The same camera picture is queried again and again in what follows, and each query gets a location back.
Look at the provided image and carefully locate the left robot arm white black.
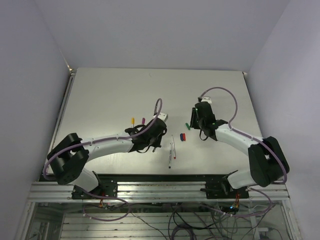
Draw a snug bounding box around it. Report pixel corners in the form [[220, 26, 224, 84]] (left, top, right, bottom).
[[47, 117, 167, 199]]

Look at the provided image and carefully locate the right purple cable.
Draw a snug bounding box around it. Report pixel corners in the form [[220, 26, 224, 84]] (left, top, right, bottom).
[[197, 86, 288, 218]]

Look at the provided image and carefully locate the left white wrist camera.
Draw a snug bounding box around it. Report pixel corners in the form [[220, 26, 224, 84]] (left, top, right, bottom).
[[152, 112, 169, 123]]

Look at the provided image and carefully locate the aluminium frame rail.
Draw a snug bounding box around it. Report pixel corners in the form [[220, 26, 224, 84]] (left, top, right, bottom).
[[27, 181, 288, 203]]

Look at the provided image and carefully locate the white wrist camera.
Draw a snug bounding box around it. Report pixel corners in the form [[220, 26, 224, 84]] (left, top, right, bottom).
[[201, 96, 212, 104], [152, 112, 169, 123]]

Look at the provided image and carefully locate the red marker pen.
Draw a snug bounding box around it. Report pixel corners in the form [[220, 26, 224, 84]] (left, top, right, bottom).
[[171, 134, 177, 159]]

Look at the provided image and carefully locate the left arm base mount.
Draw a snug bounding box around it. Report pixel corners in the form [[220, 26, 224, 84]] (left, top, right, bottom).
[[71, 174, 118, 200]]

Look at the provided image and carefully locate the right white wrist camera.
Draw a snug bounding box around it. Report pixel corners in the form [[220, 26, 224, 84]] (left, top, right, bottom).
[[201, 96, 212, 104]]

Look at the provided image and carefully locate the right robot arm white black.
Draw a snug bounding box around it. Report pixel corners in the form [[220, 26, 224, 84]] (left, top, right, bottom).
[[190, 101, 290, 198]]

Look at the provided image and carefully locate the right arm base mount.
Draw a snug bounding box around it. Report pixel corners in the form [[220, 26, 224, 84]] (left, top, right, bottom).
[[200, 171, 249, 199]]

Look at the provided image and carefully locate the black marker pen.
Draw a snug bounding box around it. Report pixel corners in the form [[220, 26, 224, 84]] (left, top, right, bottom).
[[168, 142, 173, 169]]

